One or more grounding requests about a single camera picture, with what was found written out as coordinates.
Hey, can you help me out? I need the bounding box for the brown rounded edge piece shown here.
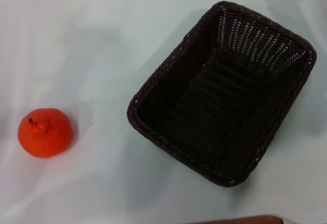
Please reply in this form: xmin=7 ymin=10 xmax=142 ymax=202
xmin=194 ymin=215 xmax=285 ymax=224

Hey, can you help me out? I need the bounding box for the orange toy tangerine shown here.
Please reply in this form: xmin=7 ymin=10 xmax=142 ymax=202
xmin=17 ymin=108 xmax=74 ymax=159

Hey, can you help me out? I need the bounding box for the black woven rectangular basket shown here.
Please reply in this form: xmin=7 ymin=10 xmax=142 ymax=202
xmin=126 ymin=1 xmax=317 ymax=188

